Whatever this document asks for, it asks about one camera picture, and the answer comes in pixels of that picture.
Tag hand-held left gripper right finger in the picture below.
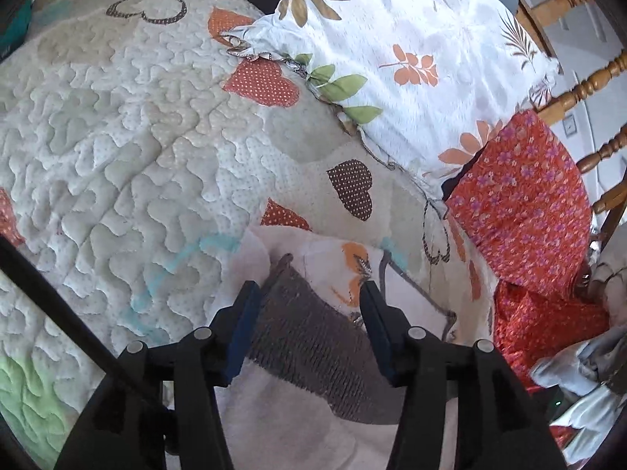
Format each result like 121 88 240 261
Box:
359 279 569 470

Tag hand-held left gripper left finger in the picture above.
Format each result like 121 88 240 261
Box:
54 280 263 470

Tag grey white crumpled clothes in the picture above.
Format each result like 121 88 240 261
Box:
530 324 627 467

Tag red floral cloth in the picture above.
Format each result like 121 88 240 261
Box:
442 109 612 451

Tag quilted heart-print bedspread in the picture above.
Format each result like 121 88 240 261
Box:
0 0 497 470

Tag beige cloth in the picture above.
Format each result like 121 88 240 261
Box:
587 239 627 328

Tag white leaf-print pillow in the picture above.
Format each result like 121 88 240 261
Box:
220 0 562 202

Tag teal cloth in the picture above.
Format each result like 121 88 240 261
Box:
0 0 36 62

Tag black strap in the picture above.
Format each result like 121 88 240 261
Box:
0 234 165 405

